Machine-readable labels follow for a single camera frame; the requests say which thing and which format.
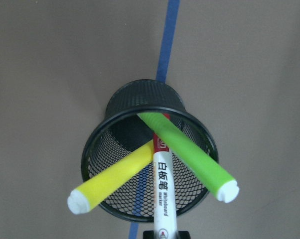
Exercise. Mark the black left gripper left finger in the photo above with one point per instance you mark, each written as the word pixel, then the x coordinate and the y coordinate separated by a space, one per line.
pixel 149 234

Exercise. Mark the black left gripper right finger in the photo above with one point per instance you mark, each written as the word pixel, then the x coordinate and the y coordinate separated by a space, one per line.
pixel 183 233

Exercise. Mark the red whiteboard marker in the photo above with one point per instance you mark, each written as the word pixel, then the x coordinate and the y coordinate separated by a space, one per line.
pixel 165 222

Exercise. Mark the green highlighter pen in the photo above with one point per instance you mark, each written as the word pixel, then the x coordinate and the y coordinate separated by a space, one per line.
pixel 216 179

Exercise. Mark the yellow highlighter pen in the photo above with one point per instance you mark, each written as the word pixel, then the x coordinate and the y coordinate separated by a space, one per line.
pixel 91 193

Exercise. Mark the black mesh pen holder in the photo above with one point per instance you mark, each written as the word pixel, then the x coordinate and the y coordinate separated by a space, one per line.
pixel 122 132

